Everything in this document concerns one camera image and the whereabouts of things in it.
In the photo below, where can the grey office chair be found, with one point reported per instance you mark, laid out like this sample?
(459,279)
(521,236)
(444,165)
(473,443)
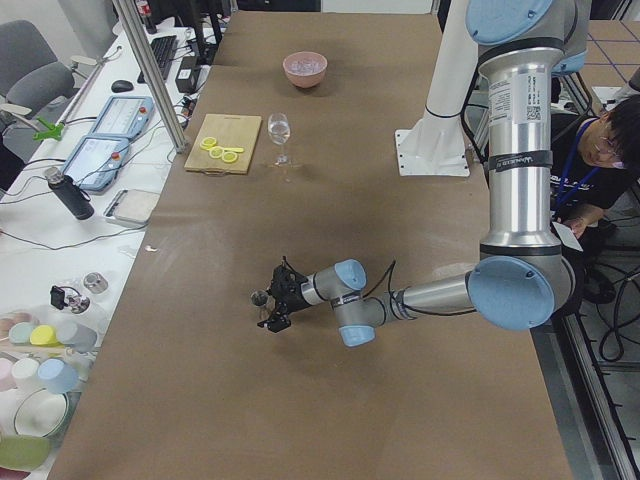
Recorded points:
(32,76)

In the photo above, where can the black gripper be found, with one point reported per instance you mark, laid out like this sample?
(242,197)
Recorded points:
(296,299)

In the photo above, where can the person in black shirt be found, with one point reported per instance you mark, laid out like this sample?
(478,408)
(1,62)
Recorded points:
(595,160)

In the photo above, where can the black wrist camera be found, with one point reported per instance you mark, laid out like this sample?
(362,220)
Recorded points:
(286,280)

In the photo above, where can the blue teach pendant lower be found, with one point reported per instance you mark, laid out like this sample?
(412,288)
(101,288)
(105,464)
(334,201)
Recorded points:
(96,161)

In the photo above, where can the yellow lemon slice near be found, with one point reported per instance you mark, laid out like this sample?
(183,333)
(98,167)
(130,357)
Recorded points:
(229,157)

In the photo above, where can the yellow lemon slice far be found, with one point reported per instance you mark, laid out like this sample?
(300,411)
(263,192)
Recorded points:
(208,143)

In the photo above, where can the pink bowl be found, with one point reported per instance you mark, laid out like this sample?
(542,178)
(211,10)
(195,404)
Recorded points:
(304,82)

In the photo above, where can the white ceramic bowl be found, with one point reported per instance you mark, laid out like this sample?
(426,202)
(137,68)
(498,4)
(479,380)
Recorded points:
(42,414)

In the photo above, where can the black keyboard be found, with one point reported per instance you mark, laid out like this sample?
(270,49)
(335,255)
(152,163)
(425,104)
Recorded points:
(163,49)

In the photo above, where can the blue plastic cup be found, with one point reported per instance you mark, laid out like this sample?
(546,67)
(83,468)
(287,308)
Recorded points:
(57,376)

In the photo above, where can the wooden cutting board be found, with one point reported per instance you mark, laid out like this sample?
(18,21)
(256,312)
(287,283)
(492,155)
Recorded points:
(230,130)

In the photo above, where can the clear ice cubes pile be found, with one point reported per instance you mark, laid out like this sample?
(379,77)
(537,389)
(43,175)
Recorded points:
(306,66)

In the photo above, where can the blue teach pendant upper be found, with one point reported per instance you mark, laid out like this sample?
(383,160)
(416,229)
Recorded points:
(123,116)

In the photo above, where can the yellow plastic cup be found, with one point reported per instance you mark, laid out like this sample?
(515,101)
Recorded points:
(44,336)

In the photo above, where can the aluminium frame post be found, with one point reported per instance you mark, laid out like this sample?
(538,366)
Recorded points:
(143,54)

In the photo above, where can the white tray box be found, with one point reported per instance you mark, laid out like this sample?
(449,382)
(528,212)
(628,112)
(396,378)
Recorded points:
(131,207)

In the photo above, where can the steel jigger cup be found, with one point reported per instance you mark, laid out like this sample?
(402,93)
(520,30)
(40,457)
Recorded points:
(260,300)

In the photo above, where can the green plastic clamp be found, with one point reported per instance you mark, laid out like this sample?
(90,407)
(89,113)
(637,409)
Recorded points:
(49,130)

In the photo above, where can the yellow lemon slice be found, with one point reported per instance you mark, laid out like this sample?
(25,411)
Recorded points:
(229,157)
(208,143)
(218,152)

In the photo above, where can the clear wine glass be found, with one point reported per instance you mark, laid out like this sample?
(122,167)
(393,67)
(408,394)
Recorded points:
(279,132)

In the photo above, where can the black water bottle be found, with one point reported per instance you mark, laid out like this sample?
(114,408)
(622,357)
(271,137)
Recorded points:
(71,196)

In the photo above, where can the green plastic cup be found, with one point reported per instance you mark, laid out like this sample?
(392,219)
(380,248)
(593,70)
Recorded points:
(20,333)

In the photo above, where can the pink plastic cup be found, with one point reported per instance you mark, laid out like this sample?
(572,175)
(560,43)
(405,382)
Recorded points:
(7,381)

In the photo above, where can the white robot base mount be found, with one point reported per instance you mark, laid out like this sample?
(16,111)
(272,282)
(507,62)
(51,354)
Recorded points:
(435,146)

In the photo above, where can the grey plastic cup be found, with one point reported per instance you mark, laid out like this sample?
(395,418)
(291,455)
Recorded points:
(77,336)

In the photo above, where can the black computer mouse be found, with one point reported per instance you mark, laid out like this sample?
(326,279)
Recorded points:
(122,86)

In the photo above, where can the metal jar lid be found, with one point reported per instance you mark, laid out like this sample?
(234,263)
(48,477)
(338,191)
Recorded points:
(95,283)

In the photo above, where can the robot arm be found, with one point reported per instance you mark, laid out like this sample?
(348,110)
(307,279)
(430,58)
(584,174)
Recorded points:
(522,277)

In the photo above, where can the blue teach pendant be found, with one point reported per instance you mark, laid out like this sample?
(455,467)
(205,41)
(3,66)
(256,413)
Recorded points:
(96,161)
(123,116)

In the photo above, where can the yellow lemon slice middle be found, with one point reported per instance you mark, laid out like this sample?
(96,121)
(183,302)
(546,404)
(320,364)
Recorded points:
(218,152)

